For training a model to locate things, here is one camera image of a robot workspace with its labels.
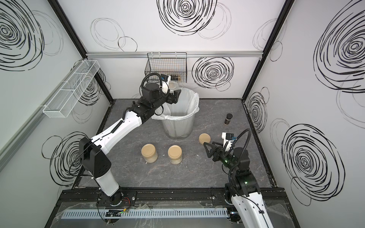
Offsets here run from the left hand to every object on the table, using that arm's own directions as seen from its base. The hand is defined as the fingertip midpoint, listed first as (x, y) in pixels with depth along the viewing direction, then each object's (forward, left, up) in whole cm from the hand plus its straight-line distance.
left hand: (174, 88), depth 77 cm
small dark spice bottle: (+2, -37, -25) cm, 45 cm away
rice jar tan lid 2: (-26, -1, -25) cm, 36 cm away
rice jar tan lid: (-25, +15, -27) cm, 39 cm away
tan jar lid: (-10, -20, -35) cm, 42 cm away
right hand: (-26, -19, -15) cm, 35 cm away
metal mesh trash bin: (-12, -2, -17) cm, 21 cm away
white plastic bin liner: (+3, -7, -18) cm, 19 cm away
